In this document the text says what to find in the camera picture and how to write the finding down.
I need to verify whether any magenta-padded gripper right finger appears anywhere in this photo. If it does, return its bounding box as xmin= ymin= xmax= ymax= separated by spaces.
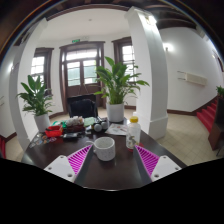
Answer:
xmin=134 ymin=144 xmax=183 ymax=183

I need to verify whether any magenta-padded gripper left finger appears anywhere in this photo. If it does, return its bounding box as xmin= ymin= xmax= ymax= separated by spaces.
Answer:
xmin=43 ymin=144 xmax=94 ymax=184

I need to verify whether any clear bottle with yellow cap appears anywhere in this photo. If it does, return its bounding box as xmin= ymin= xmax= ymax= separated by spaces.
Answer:
xmin=125 ymin=115 xmax=142 ymax=151

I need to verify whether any small black case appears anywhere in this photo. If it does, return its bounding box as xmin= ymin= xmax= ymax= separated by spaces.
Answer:
xmin=63 ymin=132 xmax=79 ymax=140

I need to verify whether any green plant in white pot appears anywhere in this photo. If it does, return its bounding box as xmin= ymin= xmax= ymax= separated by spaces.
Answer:
xmin=94 ymin=56 xmax=150 ymax=123
xmin=16 ymin=74 xmax=54 ymax=133

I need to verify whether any white speckled mug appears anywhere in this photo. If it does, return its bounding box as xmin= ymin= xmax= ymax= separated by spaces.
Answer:
xmin=85 ymin=136 xmax=116 ymax=162

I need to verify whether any green booklet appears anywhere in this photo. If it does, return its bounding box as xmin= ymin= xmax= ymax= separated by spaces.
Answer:
xmin=83 ymin=116 xmax=96 ymax=128

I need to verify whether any grey microphone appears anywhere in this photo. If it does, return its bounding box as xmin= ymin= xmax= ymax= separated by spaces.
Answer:
xmin=93 ymin=121 xmax=103 ymax=133
xmin=100 ymin=119 xmax=110 ymax=130

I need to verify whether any printed paper leaflet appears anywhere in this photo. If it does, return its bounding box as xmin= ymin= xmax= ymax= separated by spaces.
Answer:
xmin=104 ymin=123 xmax=129 ymax=137

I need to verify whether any black chair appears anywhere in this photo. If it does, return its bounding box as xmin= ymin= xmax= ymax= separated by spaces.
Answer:
xmin=67 ymin=94 xmax=99 ymax=118

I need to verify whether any white square column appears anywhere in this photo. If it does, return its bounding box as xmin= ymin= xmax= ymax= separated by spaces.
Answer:
xmin=124 ymin=6 xmax=169 ymax=140
xmin=8 ymin=18 xmax=49 ymax=151

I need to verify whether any dark wooden double door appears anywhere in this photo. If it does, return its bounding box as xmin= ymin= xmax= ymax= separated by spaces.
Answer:
xmin=59 ymin=40 xmax=106 ymax=109

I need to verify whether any small green plant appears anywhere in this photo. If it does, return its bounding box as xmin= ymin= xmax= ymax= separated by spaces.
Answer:
xmin=215 ymin=85 xmax=224 ymax=98

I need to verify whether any dark wooden framed window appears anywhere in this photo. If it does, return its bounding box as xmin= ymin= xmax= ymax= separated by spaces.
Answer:
xmin=30 ymin=47 xmax=54 ymax=96
xmin=111 ymin=36 xmax=136 ymax=78

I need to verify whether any white wall radiator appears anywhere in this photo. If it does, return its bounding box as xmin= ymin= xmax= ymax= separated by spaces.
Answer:
xmin=177 ymin=70 xmax=208 ymax=87

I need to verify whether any glowing wall lamp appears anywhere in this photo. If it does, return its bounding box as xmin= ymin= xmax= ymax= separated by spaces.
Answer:
xmin=163 ymin=42 xmax=174 ymax=53

